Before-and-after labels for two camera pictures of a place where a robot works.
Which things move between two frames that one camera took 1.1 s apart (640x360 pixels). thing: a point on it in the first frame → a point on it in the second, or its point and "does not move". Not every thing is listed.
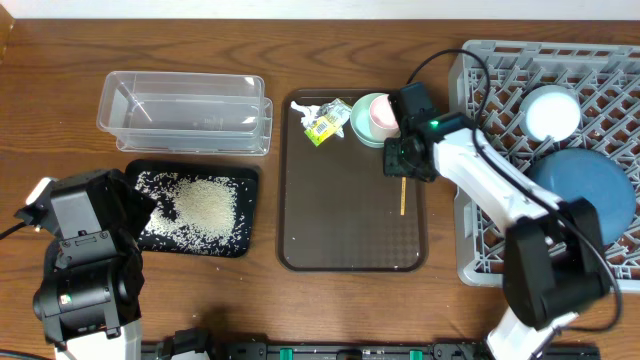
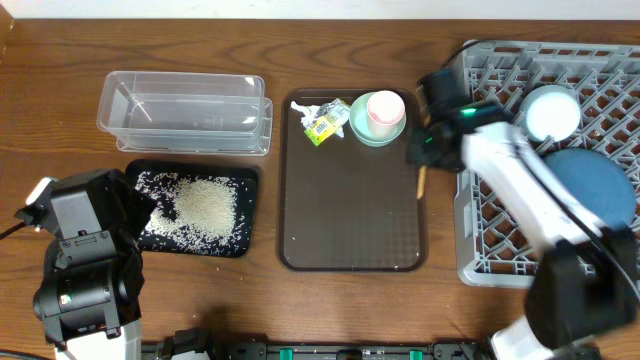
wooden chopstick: x=403 y=197 → x=421 y=182
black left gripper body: x=132 y=209 does not move
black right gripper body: x=404 y=162 → x=430 y=150
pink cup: x=383 y=120 does not move
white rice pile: x=206 y=215 does not move
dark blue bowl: x=582 y=172 does not move
